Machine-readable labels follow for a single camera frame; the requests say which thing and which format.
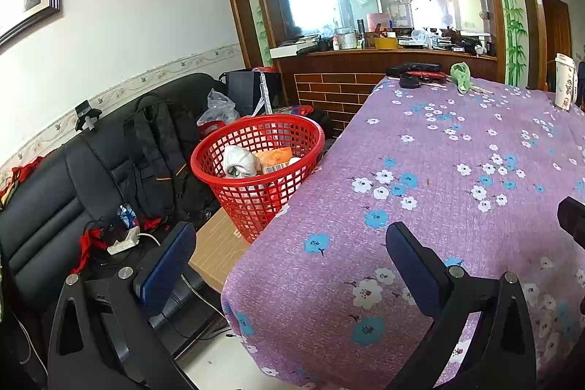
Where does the clear plastic bag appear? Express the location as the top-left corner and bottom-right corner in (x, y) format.
(196, 89), (240, 127)

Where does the black leather sofa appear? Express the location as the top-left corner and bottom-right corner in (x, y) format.
(1, 73), (224, 367)

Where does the white power strip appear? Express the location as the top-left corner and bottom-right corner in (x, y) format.
(107, 226), (140, 255)

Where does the red plastic mesh basket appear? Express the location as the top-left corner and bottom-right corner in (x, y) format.
(190, 115), (325, 242)

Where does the black red tool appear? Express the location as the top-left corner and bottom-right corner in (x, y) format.
(386, 63), (447, 80)

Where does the yellow container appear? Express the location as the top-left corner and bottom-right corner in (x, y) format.
(375, 37), (400, 50)

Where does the wooden counter shelf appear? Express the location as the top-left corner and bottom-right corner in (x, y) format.
(273, 49), (505, 137)

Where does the purple floral tablecloth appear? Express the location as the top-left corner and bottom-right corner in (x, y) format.
(222, 79), (584, 389)

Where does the green crumpled cloth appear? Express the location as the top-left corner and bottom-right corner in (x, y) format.
(449, 63), (474, 94)

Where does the black backpack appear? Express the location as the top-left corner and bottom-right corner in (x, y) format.
(123, 94), (212, 222)

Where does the white paper cup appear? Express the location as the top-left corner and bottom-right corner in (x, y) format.
(554, 53), (577, 112)

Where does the black key fob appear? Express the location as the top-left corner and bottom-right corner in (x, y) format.
(400, 73), (422, 89)

